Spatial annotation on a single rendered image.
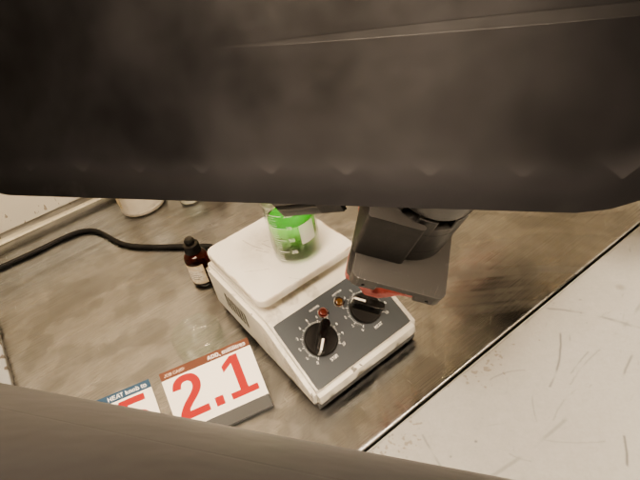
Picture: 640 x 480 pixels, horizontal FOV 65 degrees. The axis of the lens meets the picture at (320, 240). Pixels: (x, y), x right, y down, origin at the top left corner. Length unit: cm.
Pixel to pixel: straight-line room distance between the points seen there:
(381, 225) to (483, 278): 31
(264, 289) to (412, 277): 19
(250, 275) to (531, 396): 28
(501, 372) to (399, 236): 24
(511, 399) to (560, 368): 6
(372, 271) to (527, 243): 34
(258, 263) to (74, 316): 28
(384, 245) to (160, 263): 45
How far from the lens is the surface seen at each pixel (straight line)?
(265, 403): 51
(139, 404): 53
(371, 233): 32
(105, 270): 76
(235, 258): 54
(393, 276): 34
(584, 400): 52
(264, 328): 49
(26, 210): 92
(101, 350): 65
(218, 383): 52
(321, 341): 47
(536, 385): 52
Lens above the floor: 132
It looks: 38 degrees down
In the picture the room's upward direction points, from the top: 12 degrees counter-clockwise
